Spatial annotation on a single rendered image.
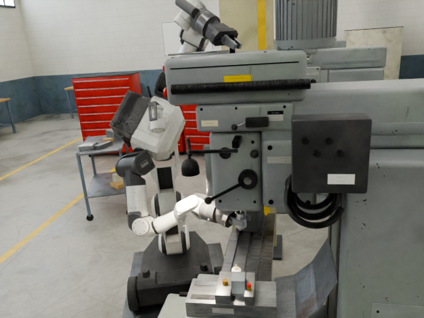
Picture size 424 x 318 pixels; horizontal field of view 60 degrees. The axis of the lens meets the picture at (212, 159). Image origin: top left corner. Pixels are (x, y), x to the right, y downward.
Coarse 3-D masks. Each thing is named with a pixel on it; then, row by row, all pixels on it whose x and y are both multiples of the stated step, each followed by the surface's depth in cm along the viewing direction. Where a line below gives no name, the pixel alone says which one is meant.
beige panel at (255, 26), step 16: (224, 0) 284; (240, 0) 282; (256, 0) 280; (272, 0) 278; (224, 16) 288; (240, 16) 286; (256, 16) 284; (272, 16) 281; (240, 32) 289; (256, 32) 287; (272, 32) 285; (224, 48) 296; (240, 48) 293; (256, 48) 291; (272, 48) 289; (272, 208) 333
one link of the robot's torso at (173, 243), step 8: (152, 200) 217; (152, 208) 216; (184, 216) 219; (168, 232) 231; (176, 232) 232; (168, 240) 230; (176, 240) 230; (184, 240) 236; (168, 248) 233; (176, 248) 234; (184, 248) 235
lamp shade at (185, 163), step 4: (184, 160) 144; (188, 160) 142; (192, 160) 143; (196, 160) 144; (184, 164) 142; (188, 164) 141; (192, 164) 142; (196, 164) 143; (184, 168) 142; (188, 168) 141; (192, 168) 141; (196, 168) 142; (184, 172) 142; (188, 172) 142; (192, 172) 142; (196, 172) 143; (188, 176) 142; (192, 176) 142
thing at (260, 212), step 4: (248, 212) 198; (252, 212) 197; (256, 212) 197; (260, 212) 208; (252, 216) 198; (256, 216) 198; (260, 216) 208; (252, 220) 199; (256, 220) 198; (260, 220) 209; (248, 224) 201; (252, 224) 200; (256, 224) 199; (236, 228) 204; (244, 228) 202; (248, 228) 202; (252, 228) 201; (256, 228) 200
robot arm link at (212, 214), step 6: (210, 204) 155; (210, 210) 153; (216, 210) 154; (222, 210) 153; (210, 216) 153; (216, 216) 151; (222, 216) 148; (228, 216) 148; (234, 216) 153; (216, 222) 156; (222, 222) 148; (228, 222) 150
